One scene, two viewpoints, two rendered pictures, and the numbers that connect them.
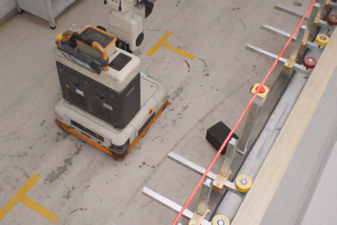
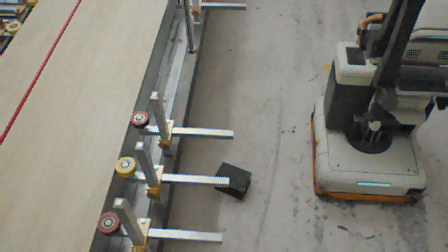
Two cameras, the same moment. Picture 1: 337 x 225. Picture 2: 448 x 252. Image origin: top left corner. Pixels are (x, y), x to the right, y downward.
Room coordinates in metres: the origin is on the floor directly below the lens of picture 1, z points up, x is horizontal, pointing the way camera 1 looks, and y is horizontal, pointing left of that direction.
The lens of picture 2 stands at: (3.19, -0.87, 2.23)
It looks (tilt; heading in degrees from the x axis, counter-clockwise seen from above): 51 degrees down; 160
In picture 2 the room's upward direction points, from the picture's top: 3 degrees counter-clockwise
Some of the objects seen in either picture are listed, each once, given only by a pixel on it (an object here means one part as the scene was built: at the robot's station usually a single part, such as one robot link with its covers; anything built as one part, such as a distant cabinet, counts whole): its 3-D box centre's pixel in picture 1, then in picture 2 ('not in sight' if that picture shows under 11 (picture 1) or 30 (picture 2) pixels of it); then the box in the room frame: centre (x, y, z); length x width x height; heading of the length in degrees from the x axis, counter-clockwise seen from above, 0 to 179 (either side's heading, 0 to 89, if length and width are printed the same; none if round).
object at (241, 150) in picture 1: (248, 127); (187, 19); (1.41, -0.42, 0.93); 0.05 x 0.05 x 0.45; 63
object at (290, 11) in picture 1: (303, 16); (165, 235); (2.52, -0.90, 0.83); 0.43 x 0.03 x 0.04; 63
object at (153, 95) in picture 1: (112, 105); (363, 146); (2.13, 0.44, 0.16); 0.67 x 0.64 x 0.25; 152
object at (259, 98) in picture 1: (258, 95); not in sight; (1.41, -0.42, 1.18); 0.07 x 0.07 x 0.08; 63
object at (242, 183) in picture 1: (241, 186); not in sight; (1.09, -0.38, 0.85); 0.08 x 0.08 x 0.11
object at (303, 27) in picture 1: (293, 55); (164, 131); (2.07, -0.76, 0.86); 0.04 x 0.04 x 0.48; 63
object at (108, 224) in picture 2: (331, 23); (111, 228); (2.43, -1.07, 0.85); 0.08 x 0.08 x 0.11
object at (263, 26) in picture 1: (290, 37); (176, 179); (2.29, -0.78, 0.81); 0.43 x 0.03 x 0.04; 63
